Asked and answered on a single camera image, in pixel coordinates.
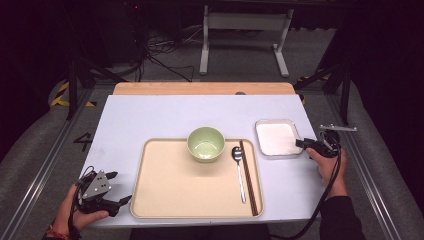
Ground beige tray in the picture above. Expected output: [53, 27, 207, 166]
[129, 138, 265, 220]

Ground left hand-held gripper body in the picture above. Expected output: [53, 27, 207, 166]
[78, 170, 121, 217]

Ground red bracelet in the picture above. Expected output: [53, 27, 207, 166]
[48, 225, 72, 240]

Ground person's left hand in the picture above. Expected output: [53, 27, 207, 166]
[53, 185, 110, 235]

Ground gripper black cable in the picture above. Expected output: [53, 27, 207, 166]
[67, 165, 96, 240]
[269, 132, 343, 240]

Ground wooden table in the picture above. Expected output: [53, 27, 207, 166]
[113, 81, 297, 96]

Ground black equipment rack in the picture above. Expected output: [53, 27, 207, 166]
[125, 0, 148, 65]

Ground white metal stand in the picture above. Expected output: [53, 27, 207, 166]
[199, 4, 295, 78]

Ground green bowl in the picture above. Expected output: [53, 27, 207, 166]
[186, 126, 226, 164]

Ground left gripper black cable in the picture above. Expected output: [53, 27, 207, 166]
[67, 165, 96, 240]

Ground black tripod stand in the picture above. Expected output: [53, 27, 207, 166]
[64, 56, 128, 121]

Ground white table mat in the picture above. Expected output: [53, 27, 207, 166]
[84, 94, 329, 229]

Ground person's right hand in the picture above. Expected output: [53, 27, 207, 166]
[305, 148, 350, 200]

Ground black floor cables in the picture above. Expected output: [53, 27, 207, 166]
[137, 26, 205, 83]

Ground brown chopstick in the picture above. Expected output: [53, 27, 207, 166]
[240, 139, 260, 216]
[238, 139, 258, 216]

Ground yellow black hazard tape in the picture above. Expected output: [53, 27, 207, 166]
[297, 73, 332, 105]
[49, 81, 98, 108]

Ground white square plate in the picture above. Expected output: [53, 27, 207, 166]
[254, 119, 304, 157]

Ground metal spoon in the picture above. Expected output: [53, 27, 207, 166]
[231, 145, 248, 205]

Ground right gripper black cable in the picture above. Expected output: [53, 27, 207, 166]
[269, 132, 343, 240]

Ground aluminium rail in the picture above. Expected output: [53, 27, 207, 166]
[324, 93, 402, 240]
[0, 87, 98, 240]

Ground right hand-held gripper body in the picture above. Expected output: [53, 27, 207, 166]
[314, 124, 358, 159]

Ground black metal stand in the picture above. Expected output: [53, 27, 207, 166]
[294, 63, 352, 126]

